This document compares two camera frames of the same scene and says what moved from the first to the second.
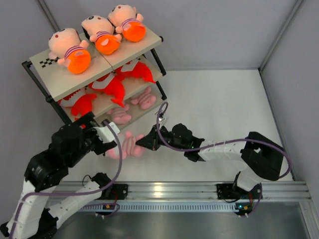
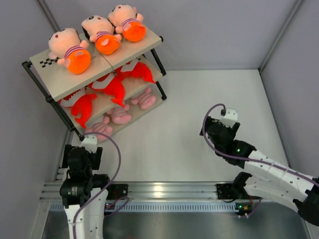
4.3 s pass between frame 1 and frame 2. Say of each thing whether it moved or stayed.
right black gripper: moved
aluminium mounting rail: stayed
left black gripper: moved
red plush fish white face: stayed
